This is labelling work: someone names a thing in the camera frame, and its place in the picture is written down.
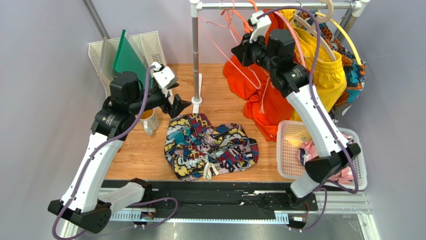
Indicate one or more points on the yellow shorts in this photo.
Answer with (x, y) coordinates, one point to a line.
(328, 76)

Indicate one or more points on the patterned orange blue shorts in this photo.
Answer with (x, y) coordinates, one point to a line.
(354, 73)

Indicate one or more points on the beige wooden hanger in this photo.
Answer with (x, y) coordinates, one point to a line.
(311, 20)

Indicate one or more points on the orange plastic hanger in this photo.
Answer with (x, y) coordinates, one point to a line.
(229, 13)

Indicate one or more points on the green plastic board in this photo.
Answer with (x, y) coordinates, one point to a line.
(130, 56)

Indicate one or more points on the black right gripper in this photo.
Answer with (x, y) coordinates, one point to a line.
(244, 51)

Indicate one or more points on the grey corner pole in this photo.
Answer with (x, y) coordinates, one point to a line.
(96, 18)

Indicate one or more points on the white mug yellow inside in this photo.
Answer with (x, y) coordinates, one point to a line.
(149, 121)

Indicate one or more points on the grey plastic board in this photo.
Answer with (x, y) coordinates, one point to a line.
(105, 70)

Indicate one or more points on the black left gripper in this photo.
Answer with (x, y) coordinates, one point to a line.
(176, 108)

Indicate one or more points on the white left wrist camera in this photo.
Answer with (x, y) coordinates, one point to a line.
(164, 76)

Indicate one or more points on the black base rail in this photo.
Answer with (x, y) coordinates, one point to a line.
(227, 202)

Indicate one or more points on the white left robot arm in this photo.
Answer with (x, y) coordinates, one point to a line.
(82, 204)

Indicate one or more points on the pink patterned garment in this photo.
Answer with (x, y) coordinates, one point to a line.
(307, 151)

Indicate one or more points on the comic print shorts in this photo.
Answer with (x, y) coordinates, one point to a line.
(195, 149)

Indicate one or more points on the white plastic file organizer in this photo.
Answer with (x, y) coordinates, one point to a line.
(150, 43)

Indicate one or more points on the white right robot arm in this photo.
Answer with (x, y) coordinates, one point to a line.
(275, 54)

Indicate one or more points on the white metal clothes rack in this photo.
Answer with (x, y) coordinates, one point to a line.
(354, 9)

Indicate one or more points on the white plastic laundry basket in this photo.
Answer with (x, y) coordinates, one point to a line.
(292, 134)

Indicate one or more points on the pink plastic hanger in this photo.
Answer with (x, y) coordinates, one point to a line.
(288, 15)

